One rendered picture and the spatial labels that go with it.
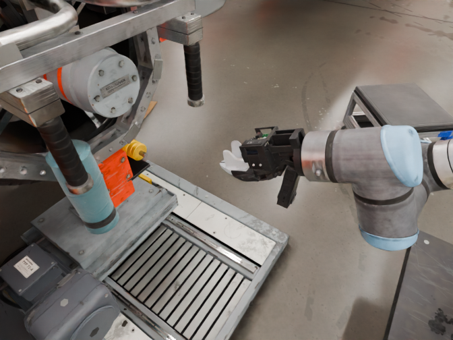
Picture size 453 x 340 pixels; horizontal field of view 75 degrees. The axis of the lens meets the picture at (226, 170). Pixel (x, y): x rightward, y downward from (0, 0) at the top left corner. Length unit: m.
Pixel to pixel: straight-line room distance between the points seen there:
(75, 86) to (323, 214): 1.20
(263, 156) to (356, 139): 0.16
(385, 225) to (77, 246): 0.98
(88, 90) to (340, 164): 0.46
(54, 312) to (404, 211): 0.79
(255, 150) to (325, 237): 0.93
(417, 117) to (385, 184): 1.20
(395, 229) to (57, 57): 0.58
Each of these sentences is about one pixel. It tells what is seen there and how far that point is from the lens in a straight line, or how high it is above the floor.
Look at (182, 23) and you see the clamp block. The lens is 0.67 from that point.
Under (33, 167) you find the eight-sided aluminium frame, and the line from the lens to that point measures 0.80.
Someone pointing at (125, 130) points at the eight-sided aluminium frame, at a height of 0.62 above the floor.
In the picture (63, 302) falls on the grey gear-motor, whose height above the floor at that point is 0.41.
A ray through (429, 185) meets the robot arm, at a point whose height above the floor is 0.77.
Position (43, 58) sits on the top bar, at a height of 0.97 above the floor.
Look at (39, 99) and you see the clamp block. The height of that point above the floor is 0.94.
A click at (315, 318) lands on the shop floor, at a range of 1.26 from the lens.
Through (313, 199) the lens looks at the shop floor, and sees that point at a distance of 1.56.
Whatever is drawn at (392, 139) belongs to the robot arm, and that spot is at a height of 0.89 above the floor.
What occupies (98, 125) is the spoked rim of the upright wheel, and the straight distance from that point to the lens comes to 0.98.
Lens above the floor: 1.16
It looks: 45 degrees down
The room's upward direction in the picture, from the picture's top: straight up
